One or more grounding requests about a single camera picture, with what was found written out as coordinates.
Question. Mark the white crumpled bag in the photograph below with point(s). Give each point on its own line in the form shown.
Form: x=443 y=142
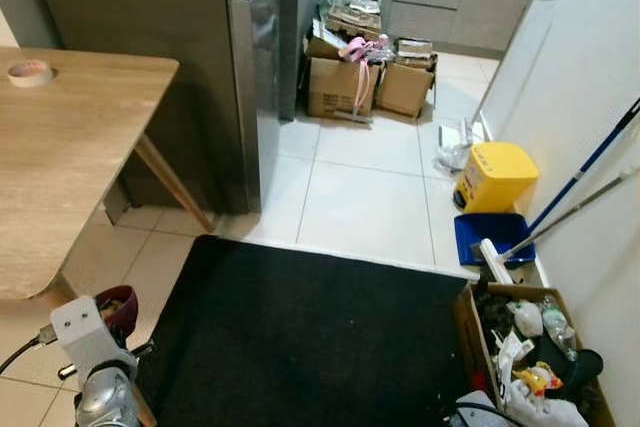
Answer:
x=526 y=319

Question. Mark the yellow red wrapper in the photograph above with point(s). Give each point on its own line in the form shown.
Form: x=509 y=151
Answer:
x=538 y=379

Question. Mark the clear plastic bag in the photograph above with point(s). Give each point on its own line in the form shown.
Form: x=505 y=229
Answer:
x=455 y=157

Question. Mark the clear plastic bottle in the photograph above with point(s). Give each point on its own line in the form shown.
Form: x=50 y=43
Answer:
x=557 y=327

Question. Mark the cardboard trash box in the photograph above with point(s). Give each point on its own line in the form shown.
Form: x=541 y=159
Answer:
x=468 y=332

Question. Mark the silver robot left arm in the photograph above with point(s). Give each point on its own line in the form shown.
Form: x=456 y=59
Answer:
x=105 y=402

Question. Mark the light wooden table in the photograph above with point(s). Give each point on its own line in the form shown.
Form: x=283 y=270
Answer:
x=70 y=147

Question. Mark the small cardboard box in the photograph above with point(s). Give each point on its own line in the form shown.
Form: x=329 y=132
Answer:
x=405 y=87

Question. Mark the beige masking tape roll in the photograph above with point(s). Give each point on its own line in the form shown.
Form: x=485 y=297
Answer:
x=30 y=83

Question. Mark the pink ribbon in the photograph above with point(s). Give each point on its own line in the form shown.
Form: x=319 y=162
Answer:
x=358 y=52

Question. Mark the large cardboard box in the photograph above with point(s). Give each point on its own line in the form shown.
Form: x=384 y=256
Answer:
x=335 y=87

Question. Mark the black floor mat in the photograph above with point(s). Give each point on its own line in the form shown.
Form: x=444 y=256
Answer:
x=300 y=337

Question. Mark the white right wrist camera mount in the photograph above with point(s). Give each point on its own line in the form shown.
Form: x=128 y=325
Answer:
x=480 y=409

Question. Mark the brown white packaged carton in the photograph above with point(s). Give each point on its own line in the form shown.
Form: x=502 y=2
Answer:
x=415 y=49

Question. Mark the black cloth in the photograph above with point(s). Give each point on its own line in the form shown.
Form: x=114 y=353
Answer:
x=575 y=365

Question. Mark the yellow cartoon waste bin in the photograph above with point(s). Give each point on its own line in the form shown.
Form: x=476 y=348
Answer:
x=495 y=177

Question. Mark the grey fridge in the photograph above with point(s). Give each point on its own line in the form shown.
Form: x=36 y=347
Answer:
x=130 y=27

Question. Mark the brown egg carton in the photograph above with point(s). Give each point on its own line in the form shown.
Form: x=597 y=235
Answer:
x=352 y=25

